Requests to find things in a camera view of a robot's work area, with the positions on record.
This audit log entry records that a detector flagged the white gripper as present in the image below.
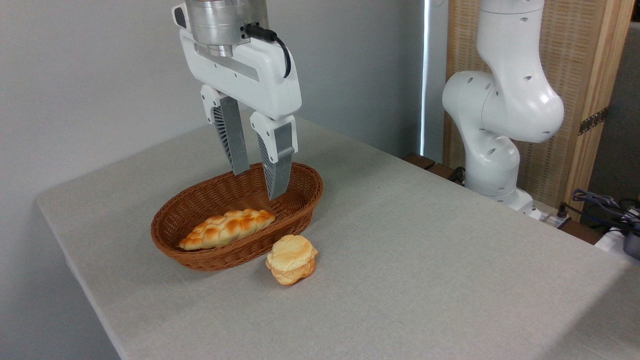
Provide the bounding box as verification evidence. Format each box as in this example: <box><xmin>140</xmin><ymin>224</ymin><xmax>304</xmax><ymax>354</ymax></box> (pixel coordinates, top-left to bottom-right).
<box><xmin>172</xmin><ymin>4</ymin><xmax>303</xmax><ymax>201</ymax></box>

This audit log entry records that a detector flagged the round bread bun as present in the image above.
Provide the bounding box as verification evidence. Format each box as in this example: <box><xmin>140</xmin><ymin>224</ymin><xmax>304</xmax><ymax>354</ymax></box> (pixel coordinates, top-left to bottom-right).
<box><xmin>265</xmin><ymin>234</ymin><xmax>319</xmax><ymax>286</ymax></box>

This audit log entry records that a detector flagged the long braided bread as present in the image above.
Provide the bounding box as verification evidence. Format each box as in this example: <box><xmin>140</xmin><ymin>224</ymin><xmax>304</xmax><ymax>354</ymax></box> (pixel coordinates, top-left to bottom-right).
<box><xmin>178</xmin><ymin>208</ymin><xmax>276</xmax><ymax>251</ymax></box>

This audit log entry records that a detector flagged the brown wicker basket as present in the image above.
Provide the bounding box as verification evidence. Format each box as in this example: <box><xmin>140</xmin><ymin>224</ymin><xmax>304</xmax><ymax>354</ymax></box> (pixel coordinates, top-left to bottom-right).
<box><xmin>151</xmin><ymin>161</ymin><xmax>324</xmax><ymax>272</ymax></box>

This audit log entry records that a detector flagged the grey tablecloth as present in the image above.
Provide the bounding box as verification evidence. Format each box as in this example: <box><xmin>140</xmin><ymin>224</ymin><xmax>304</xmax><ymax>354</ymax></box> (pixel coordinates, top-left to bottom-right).
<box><xmin>36</xmin><ymin>116</ymin><xmax>640</xmax><ymax>360</ymax></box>

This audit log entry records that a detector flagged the white power strip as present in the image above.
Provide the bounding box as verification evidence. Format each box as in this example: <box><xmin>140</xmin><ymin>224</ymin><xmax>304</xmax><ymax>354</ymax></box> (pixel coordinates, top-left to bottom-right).
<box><xmin>530</xmin><ymin>201</ymin><xmax>572</xmax><ymax>229</ymax></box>

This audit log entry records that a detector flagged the wooden woven screen panel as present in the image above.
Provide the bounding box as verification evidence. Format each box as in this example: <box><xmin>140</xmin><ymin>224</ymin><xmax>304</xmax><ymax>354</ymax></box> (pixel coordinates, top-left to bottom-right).
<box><xmin>445</xmin><ymin>0</ymin><xmax>636</xmax><ymax>221</ymax></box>

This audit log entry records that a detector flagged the dark metal hinge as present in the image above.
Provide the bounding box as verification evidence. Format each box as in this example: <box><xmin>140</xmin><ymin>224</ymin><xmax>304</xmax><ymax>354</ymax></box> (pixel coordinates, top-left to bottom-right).
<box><xmin>578</xmin><ymin>106</ymin><xmax>610</xmax><ymax>136</ymax></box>

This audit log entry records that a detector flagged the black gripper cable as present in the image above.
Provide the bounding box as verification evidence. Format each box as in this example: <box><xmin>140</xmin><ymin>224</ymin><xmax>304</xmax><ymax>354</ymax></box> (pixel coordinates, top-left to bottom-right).
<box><xmin>244</xmin><ymin>23</ymin><xmax>292</xmax><ymax>79</ymax></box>

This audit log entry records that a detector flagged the blue-grey cable bundle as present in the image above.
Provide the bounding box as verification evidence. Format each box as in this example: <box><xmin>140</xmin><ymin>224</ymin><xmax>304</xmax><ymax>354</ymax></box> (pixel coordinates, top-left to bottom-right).
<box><xmin>562</xmin><ymin>188</ymin><xmax>640</xmax><ymax>236</ymax></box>

